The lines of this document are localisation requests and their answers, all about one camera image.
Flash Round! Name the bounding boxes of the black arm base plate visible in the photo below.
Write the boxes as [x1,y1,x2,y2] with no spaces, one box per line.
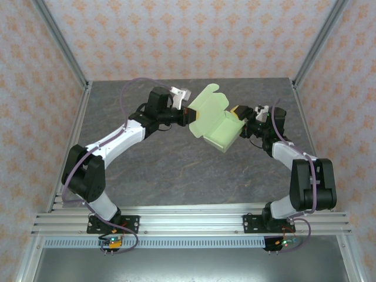
[242,213,298,235]
[86,214,141,235]

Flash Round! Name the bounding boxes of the light green paper box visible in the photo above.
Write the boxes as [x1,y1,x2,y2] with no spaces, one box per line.
[187,83,246,153]

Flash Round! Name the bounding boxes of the small circuit board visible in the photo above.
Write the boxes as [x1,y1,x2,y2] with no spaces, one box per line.
[274,237,300,248]
[99,236,124,250]

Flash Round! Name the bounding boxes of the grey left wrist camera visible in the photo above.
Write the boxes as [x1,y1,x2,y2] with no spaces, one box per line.
[170,86,192,110]

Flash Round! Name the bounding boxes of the aluminium side rail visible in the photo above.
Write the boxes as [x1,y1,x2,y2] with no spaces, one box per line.
[45,80,93,212]
[290,78,335,212]

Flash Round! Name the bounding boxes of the grey metal sheet panel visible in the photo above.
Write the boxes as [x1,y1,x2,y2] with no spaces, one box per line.
[29,248,350,282]

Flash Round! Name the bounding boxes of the aluminium mounting beam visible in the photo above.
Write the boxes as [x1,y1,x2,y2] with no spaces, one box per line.
[31,204,352,236]

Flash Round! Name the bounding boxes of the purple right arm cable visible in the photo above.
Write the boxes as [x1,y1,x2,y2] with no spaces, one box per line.
[268,98,321,253]

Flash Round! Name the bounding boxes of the aluminium frame post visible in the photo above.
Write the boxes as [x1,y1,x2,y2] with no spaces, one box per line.
[31,0,90,89]
[292,0,350,89]

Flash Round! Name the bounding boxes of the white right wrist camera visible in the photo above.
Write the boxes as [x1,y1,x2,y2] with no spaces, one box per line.
[254,105,270,122]

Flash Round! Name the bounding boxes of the grey slotted cable duct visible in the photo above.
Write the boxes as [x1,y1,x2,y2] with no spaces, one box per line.
[42,236,324,250]

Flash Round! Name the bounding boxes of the short aluminium frame leg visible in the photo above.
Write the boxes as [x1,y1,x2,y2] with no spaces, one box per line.
[334,234,365,282]
[14,234,45,282]

